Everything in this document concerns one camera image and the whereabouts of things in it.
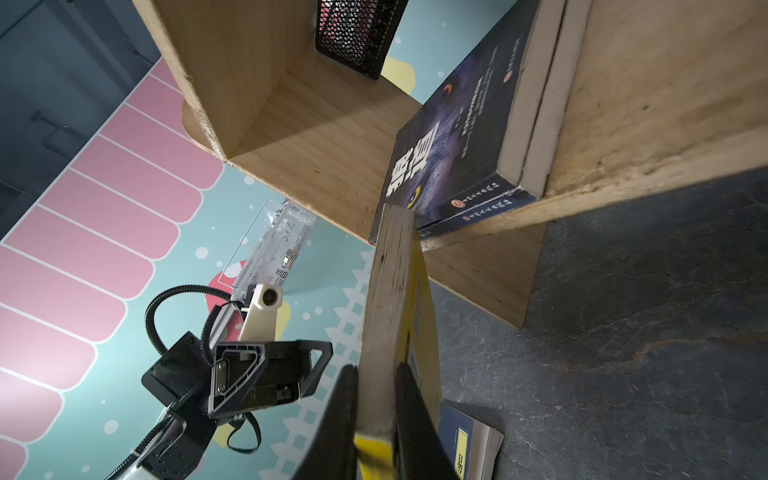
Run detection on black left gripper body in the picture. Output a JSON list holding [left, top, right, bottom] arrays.
[[140, 332, 217, 479]]

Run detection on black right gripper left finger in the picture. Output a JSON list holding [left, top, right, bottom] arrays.
[[292, 364, 359, 480]]

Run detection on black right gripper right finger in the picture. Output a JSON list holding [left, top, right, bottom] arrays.
[[395, 363, 458, 480]]

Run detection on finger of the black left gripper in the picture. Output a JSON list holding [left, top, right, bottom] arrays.
[[208, 340, 333, 419]]

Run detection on blue book small yellow label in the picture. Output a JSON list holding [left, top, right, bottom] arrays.
[[437, 401, 504, 480]]

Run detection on yellow cover book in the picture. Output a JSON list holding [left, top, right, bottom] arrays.
[[354, 205, 442, 479]]

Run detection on dark wolf cover book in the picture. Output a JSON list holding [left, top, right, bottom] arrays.
[[368, 0, 568, 244]]

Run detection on purple portrait cover book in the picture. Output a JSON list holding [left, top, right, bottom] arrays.
[[419, 0, 595, 253]]

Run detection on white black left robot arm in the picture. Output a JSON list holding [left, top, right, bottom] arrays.
[[109, 284, 333, 479]]

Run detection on wooden two-tier bookshelf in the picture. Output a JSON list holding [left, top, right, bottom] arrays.
[[136, 1, 767, 326]]

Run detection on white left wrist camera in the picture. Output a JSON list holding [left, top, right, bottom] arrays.
[[238, 284, 283, 343]]

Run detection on white wire wall basket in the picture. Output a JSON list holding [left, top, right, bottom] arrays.
[[206, 197, 319, 349]]

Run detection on black wire mesh basket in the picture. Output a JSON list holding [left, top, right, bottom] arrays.
[[315, 0, 408, 80]]

